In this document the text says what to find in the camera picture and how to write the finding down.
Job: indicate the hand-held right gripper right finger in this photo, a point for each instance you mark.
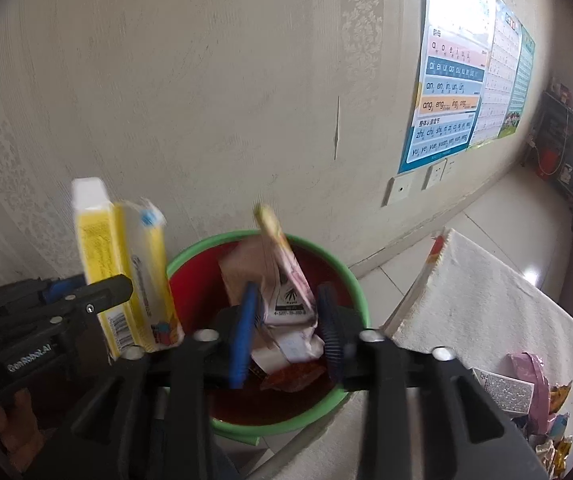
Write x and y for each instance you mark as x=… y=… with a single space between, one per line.
x=330 y=332

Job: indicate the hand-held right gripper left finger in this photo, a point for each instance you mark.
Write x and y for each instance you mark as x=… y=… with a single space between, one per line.
x=245 y=340

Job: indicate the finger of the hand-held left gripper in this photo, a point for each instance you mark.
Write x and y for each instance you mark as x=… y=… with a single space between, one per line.
x=111 y=292
x=61 y=287

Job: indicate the yellow white cardboard box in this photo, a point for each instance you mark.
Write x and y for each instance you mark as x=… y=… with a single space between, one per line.
x=131 y=270

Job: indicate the pink white snack packet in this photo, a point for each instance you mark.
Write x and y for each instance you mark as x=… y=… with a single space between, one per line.
x=289 y=285

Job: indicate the red bin with green rim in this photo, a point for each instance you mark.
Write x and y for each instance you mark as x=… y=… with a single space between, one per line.
x=191 y=285

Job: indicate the blue white snack packet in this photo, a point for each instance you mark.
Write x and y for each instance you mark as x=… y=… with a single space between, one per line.
x=556 y=425

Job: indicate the person's left hand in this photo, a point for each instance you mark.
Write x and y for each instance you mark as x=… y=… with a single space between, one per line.
x=14 y=430

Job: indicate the crumpled white paper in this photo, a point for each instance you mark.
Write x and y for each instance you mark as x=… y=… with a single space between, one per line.
x=286 y=347

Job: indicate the red snack wrapper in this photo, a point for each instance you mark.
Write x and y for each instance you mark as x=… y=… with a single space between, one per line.
x=291 y=377

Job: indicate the brown paper bag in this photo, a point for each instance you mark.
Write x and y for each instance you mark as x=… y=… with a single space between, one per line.
x=246 y=265

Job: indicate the white textured mat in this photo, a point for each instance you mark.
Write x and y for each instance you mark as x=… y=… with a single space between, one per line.
x=476 y=300

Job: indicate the pink plastic bag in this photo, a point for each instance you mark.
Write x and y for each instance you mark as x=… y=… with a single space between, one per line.
x=533 y=367

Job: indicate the yellow orange snack wrapper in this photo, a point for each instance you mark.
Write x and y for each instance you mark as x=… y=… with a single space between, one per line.
x=561 y=397

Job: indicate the red bucket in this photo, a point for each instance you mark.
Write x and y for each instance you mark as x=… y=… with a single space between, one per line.
x=548 y=162

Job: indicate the small white printed box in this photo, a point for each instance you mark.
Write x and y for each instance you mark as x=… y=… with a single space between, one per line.
x=566 y=175

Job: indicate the white wall socket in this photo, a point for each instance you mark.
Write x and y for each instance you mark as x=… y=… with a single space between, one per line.
x=395 y=190
x=434 y=175
x=450 y=169

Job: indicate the blue letter wall poster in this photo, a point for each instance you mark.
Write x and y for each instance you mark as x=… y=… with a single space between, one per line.
x=446 y=85

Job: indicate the white table wall poster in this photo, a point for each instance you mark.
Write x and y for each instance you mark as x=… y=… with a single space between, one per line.
x=503 y=70

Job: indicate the green bordered wall poster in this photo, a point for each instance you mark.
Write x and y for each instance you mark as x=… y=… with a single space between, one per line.
x=523 y=80

